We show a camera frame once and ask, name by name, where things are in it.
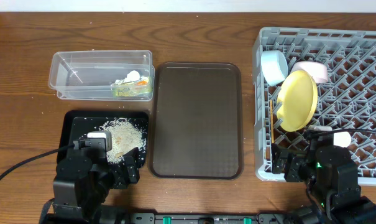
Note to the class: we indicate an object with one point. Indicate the rice pile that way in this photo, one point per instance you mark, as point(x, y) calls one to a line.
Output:
point(125, 137)

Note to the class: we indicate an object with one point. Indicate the grey dishwasher rack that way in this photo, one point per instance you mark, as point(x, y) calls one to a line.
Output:
point(346, 101)

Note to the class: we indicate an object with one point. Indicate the light blue bowl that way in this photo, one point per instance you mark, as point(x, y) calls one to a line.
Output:
point(274, 67)

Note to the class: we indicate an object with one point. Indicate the black waste tray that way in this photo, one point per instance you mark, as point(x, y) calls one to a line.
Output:
point(78, 123)

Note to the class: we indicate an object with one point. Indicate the white napkin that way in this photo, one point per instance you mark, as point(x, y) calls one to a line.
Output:
point(132, 76)

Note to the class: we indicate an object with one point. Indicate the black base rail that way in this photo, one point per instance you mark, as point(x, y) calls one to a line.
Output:
point(194, 218)

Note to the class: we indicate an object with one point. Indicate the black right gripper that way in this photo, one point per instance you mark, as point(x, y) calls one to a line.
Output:
point(296, 159)

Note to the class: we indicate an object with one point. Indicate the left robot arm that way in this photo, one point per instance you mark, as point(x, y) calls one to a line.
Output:
point(83, 181)

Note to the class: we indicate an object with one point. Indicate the clear plastic bin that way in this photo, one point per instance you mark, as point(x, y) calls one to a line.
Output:
point(88, 75)

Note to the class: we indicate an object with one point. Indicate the colourful snack wrapper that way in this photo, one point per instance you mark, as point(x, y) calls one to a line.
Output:
point(136, 88)

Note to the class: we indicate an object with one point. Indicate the white rice bowl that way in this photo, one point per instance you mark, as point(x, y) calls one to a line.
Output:
point(316, 70)

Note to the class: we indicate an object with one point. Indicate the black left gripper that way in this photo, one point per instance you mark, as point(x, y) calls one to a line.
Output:
point(125, 170)

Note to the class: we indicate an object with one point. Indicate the yellow plate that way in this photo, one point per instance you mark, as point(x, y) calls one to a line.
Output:
point(298, 97)

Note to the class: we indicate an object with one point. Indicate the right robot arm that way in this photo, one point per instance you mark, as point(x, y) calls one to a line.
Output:
point(330, 176)

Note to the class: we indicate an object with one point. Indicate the wooden chopstick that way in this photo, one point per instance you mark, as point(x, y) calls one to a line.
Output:
point(271, 121)

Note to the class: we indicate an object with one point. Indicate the small white green cup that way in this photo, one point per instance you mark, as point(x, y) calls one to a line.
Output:
point(342, 139)

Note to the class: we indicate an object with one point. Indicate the brown serving tray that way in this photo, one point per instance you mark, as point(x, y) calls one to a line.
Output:
point(197, 130)

